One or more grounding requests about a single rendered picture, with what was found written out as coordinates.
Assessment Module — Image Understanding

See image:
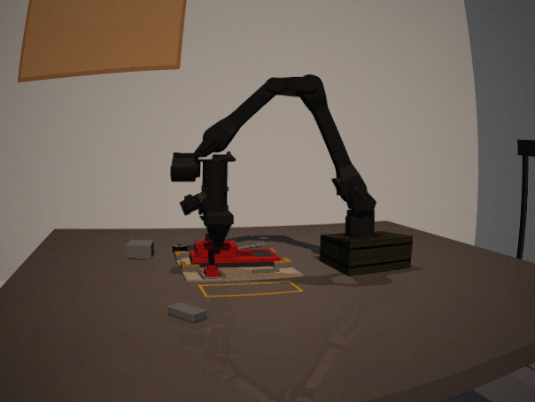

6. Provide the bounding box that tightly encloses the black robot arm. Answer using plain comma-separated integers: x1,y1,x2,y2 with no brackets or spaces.
170,74,378,237

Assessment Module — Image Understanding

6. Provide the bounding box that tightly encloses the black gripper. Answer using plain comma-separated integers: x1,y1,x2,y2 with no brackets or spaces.
198,182,233,253

